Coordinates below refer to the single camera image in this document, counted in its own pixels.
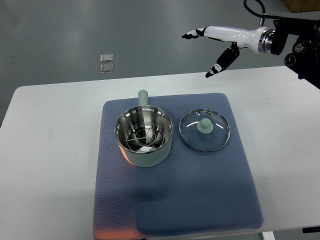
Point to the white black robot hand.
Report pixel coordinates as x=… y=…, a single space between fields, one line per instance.
x=258 y=41

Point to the glass lid green knob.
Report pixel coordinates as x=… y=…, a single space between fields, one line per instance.
x=204 y=130

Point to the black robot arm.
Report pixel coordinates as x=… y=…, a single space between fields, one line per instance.
x=304 y=59

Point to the green steel pot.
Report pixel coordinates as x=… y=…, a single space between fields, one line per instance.
x=144 y=112

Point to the cardboard box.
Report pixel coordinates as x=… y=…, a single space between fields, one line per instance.
x=300 y=6

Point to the upper floor metal plate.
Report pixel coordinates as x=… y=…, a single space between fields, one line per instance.
x=106 y=57

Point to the blue textured mat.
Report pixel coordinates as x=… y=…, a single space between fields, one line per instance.
x=190 y=192

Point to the black table control panel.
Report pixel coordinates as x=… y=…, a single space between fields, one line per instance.
x=314 y=229

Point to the wire steaming rack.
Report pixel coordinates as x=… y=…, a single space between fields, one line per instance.
x=144 y=137

